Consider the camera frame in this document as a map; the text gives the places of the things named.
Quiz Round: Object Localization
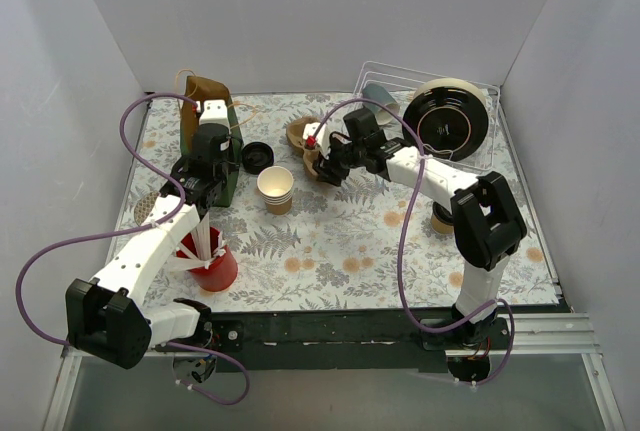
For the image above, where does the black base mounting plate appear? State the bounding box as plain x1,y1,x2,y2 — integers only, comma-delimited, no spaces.
211,308,508,373

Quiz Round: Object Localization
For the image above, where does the stack of kraft paper cups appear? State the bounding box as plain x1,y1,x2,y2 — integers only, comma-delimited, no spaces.
256,166,294,215

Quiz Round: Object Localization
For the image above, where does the single kraft paper cup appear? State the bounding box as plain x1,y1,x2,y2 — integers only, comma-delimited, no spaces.
430,202,454,235

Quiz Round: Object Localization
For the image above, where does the grey ceramic mug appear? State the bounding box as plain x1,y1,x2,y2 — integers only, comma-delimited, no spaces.
361,82,400,126

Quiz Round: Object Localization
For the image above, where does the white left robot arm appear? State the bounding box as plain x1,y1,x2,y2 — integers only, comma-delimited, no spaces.
65,123,234,369

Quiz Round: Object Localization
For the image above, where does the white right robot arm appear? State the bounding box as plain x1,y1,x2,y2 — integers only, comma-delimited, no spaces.
303,108,527,349

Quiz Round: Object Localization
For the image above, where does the floral table mat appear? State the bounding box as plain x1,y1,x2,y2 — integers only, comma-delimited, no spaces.
98,91,561,316

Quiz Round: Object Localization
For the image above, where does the aluminium frame rail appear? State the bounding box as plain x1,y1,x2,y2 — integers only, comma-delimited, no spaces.
42,315,161,431

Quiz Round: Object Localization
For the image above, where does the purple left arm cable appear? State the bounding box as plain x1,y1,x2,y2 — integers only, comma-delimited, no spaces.
14,93,250,406

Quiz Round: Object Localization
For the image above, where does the white wire dish rack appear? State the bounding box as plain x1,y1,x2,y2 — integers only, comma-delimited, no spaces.
354,61,500,173

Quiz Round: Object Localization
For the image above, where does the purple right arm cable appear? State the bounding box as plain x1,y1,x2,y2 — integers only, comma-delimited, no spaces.
312,98,514,387

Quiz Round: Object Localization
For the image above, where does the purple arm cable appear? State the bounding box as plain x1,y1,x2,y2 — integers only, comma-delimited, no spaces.
14,93,250,406
312,98,514,387

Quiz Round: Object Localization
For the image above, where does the brown and green paper bag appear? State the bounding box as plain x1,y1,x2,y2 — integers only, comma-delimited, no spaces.
171,71,244,213

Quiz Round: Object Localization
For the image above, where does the brown cardboard cup carrier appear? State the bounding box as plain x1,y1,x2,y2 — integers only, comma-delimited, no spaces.
286,116,342,186

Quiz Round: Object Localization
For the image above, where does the small patterned bowl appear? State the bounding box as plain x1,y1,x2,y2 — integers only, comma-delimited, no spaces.
133,191,159,226

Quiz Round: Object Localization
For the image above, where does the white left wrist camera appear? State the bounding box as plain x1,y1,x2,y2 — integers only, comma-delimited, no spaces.
197,99,230,135

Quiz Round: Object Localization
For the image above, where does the red cup with napkins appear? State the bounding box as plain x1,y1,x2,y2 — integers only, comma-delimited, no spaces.
166,215,238,292

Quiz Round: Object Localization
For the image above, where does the black plate with cream rim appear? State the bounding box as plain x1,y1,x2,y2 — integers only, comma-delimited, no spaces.
402,78,489,162

